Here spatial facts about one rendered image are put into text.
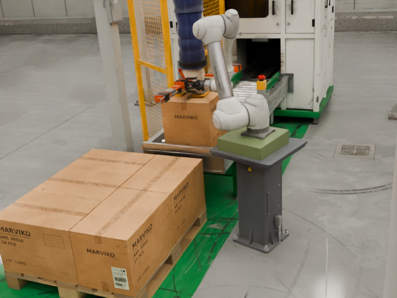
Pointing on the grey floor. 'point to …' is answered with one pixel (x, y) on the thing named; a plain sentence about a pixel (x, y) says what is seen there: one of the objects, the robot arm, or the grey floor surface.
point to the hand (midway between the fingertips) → (181, 84)
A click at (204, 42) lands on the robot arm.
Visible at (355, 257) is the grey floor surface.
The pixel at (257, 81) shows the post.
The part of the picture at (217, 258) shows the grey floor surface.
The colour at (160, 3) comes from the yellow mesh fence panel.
